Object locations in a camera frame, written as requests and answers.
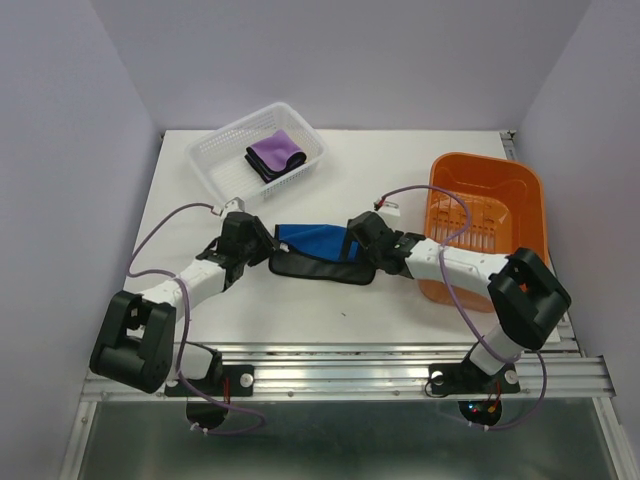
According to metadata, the purple black-edged towel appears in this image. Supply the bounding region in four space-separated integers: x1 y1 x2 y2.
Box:
244 130 307 183

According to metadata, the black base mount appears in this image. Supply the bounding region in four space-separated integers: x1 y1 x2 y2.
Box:
163 342 265 436
424 360 521 427

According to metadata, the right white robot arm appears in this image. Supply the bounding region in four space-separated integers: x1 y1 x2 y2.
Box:
347 212 571 390

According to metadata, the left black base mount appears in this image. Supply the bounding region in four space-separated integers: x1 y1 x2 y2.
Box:
163 342 265 436

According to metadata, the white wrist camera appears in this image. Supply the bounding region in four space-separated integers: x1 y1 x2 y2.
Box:
374 199 401 224
219 197 246 218

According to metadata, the aluminium mounting rail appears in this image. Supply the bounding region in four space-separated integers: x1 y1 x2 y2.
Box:
74 342 616 406

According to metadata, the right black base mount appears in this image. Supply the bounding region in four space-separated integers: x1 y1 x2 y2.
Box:
424 360 521 427

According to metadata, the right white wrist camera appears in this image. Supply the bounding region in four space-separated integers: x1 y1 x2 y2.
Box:
374 199 401 224

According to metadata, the orange plastic tub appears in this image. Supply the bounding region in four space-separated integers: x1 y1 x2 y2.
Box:
419 152 550 313

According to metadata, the white plastic basket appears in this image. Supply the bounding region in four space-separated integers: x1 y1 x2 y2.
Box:
185 102 327 207

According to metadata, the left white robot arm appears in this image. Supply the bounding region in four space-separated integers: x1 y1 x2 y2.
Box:
89 212 279 393

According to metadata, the blue towel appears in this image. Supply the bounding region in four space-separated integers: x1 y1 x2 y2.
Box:
269 224 376 286

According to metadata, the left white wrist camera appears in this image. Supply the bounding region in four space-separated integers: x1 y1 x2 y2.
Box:
219 197 246 218

